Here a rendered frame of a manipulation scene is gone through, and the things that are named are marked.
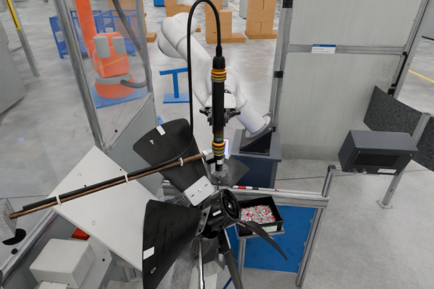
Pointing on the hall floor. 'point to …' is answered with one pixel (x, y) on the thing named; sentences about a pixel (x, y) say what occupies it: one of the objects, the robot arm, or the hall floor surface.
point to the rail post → (310, 246)
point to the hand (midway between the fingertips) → (217, 119)
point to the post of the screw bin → (241, 257)
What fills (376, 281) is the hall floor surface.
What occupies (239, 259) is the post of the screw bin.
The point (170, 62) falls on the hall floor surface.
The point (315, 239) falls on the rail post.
